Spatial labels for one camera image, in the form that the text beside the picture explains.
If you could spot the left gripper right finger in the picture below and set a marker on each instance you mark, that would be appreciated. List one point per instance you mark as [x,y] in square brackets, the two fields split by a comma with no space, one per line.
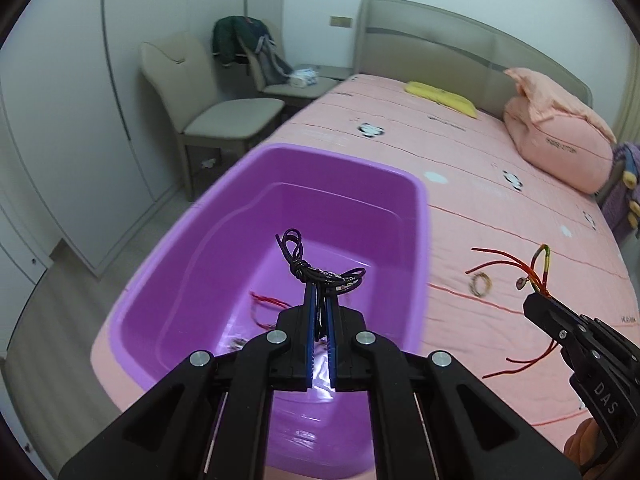
[431,418]

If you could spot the beige rear chair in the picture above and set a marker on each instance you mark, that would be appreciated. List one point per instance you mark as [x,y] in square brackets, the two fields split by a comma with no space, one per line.
[294,97]

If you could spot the wall switch plate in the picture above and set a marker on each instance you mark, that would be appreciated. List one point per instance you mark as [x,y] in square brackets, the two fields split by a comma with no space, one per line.
[340,21]

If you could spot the white wardrobe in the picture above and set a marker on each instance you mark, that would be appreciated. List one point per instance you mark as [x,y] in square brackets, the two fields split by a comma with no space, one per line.
[95,142]

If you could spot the beige front chair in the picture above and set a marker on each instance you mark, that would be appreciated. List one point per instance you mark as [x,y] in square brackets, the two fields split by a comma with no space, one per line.
[181,72]

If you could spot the person's right hand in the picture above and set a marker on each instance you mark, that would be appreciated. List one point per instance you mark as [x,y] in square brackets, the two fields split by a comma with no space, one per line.
[582,449]

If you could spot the yellow small pillow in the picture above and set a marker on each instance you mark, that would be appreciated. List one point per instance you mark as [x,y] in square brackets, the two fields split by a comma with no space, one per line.
[442,97]

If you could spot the beige chair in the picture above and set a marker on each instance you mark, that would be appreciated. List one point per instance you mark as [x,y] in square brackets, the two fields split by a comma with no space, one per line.
[181,72]
[294,97]

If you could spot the pink pillow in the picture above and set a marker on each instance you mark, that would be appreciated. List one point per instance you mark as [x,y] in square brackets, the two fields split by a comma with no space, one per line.
[558,133]

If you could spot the purple plastic basin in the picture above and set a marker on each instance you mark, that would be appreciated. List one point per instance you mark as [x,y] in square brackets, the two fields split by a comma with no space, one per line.
[281,219]

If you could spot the beige bed headboard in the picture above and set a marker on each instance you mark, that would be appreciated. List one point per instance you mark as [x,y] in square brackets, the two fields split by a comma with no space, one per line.
[410,41]

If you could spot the dark green jacket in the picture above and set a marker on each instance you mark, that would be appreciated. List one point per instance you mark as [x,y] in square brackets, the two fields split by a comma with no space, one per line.
[232,34]

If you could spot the tissue pack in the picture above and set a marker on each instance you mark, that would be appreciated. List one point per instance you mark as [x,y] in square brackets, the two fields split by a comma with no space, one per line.
[303,77]

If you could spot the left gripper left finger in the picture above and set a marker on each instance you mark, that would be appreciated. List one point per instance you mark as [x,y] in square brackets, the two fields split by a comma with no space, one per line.
[209,417]

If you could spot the purple plush blanket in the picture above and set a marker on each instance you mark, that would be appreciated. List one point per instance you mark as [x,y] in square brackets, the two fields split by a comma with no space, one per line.
[619,199]

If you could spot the pink bedspread with pandas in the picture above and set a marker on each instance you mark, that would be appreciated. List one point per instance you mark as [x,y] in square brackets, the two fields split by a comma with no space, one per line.
[482,199]

